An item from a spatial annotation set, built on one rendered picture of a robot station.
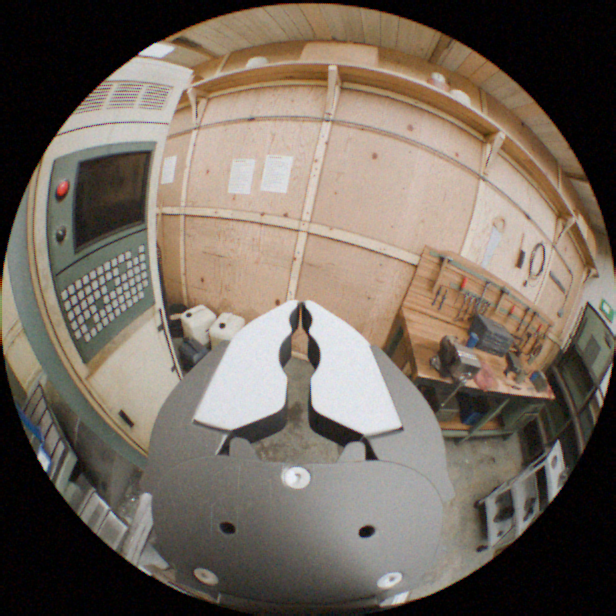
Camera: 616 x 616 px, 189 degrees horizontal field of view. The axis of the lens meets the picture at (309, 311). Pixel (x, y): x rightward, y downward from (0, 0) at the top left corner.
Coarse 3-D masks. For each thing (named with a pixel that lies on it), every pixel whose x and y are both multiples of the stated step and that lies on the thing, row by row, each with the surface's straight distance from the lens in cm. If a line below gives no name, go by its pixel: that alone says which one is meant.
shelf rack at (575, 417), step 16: (576, 320) 325; (560, 352) 327; (560, 368) 372; (560, 384) 318; (544, 416) 365; (576, 416) 326; (544, 432) 337; (560, 432) 313; (576, 432) 305; (544, 448) 320; (544, 496) 379
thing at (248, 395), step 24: (288, 312) 10; (240, 336) 9; (264, 336) 9; (288, 336) 9; (240, 360) 8; (264, 360) 8; (288, 360) 10; (216, 384) 7; (240, 384) 7; (264, 384) 7; (216, 408) 7; (240, 408) 7; (264, 408) 7; (240, 432) 7; (264, 432) 7
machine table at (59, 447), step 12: (36, 384) 138; (36, 396) 132; (24, 408) 144; (36, 408) 128; (48, 408) 121; (36, 420) 125; (48, 420) 114; (48, 432) 114; (60, 432) 112; (36, 444) 122; (48, 444) 110; (60, 444) 102; (60, 456) 102; (72, 456) 101; (60, 468) 106; (72, 468) 105; (60, 480) 108; (60, 492) 114
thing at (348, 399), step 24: (312, 312) 10; (312, 336) 9; (336, 336) 9; (360, 336) 9; (312, 360) 9; (336, 360) 8; (360, 360) 8; (312, 384) 7; (336, 384) 7; (360, 384) 7; (384, 384) 8; (312, 408) 7; (336, 408) 7; (360, 408) 7; (384, 408) 7; (336, 432) 7; (360, 432) 6; (384, 432) 7
